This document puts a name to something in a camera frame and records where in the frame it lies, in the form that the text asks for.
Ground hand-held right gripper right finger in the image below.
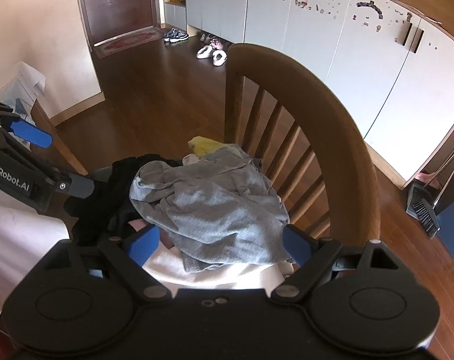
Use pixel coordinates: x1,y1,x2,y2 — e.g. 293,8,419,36
270,224,404,302

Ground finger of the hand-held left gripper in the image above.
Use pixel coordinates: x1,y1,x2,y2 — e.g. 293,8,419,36
0,107,53,149
56,172,97,199

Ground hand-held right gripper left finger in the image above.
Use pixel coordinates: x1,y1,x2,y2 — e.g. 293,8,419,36
43,226,173,302

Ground grey pants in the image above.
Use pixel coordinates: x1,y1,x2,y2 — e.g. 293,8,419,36
130,146,293,272

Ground black garment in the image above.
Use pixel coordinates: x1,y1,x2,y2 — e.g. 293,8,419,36
64,154,184,246

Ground white garment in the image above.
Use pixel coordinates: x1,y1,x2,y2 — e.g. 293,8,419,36
141,240,295,291

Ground yellow cloth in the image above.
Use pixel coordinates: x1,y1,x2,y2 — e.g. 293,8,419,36
187,137,231,158

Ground grey dustpan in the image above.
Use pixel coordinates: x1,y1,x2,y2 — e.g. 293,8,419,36
406,146,454,239

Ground dustpan and broom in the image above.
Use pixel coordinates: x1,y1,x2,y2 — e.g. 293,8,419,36
412,131,454,233

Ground red patterned door mat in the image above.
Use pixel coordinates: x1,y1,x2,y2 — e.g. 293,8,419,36
94,26,164,59

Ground brown wooden chair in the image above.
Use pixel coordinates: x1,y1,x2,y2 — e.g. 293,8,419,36
223,43,381,256

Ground brown wooden door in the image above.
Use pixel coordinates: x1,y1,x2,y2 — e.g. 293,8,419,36
75,0,160,46

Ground blue box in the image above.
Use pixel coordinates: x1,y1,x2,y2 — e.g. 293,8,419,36
435,199,454,261

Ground white cabinet with stickers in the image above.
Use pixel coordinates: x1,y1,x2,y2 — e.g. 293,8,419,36
163,0,454,192

